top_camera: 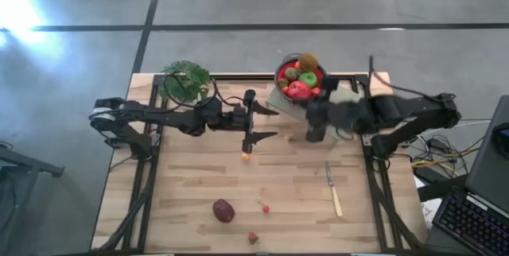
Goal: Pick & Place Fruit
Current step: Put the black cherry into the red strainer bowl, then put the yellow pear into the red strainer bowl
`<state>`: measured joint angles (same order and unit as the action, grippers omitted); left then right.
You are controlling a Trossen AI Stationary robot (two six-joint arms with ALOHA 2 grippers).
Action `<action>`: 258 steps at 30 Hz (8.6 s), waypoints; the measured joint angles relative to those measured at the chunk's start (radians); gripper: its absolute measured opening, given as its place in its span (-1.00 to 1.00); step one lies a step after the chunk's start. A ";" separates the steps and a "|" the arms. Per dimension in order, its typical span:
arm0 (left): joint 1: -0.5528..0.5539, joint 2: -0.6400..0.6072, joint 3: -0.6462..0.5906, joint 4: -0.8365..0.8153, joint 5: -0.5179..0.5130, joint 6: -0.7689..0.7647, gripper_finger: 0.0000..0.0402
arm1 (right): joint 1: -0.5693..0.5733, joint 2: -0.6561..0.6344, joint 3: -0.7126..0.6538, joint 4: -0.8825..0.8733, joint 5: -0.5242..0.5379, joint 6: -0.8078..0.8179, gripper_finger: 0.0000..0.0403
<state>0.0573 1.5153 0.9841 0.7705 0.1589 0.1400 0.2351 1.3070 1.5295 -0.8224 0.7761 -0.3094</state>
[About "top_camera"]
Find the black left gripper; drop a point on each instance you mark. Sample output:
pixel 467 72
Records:
pixel 248 122

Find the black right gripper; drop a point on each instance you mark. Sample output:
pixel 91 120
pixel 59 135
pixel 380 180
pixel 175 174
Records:
pixel 338 113

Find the large red apple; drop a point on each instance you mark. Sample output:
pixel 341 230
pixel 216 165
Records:
pixel 299 90

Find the green apple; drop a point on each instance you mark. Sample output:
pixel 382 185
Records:
pixel 308 79

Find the small orange fruit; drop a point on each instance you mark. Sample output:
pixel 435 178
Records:
pixel 284 90

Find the brown kiwi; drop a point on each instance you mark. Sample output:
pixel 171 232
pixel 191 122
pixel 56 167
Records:
pixel 308 61

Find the red collapsible colander grey rim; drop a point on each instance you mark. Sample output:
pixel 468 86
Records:
pixel 283 72

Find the dark purple plum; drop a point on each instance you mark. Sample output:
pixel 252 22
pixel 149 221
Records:
pixel 223 210

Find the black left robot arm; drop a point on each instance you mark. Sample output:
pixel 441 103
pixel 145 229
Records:
pixel 159 115

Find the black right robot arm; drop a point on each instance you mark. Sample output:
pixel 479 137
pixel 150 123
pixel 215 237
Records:
pixel 417 109

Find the small yellow peach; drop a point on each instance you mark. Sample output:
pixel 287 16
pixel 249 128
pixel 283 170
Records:
pixel 245 157

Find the red cherry with stem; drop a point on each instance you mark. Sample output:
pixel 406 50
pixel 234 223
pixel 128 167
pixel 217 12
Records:
pixel 265 209

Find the potted green plant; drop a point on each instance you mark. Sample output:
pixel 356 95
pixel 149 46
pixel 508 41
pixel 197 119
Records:
pixel 187 75

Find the black power adapter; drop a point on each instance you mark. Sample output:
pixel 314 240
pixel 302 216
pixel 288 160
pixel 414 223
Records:
pixel 437 144

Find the white paper sheet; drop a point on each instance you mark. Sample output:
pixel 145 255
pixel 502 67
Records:
pixel 428 214

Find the dark computer desk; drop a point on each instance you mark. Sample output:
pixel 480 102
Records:
pixel 489 168

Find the black backlit keyboard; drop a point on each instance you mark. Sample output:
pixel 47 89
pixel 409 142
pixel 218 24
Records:
pixel 473 224

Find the grey side table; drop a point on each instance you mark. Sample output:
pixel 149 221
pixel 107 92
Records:
pixel 32 162

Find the black aluminium table frame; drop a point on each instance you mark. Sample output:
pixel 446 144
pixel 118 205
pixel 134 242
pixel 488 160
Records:
pixel 246 76

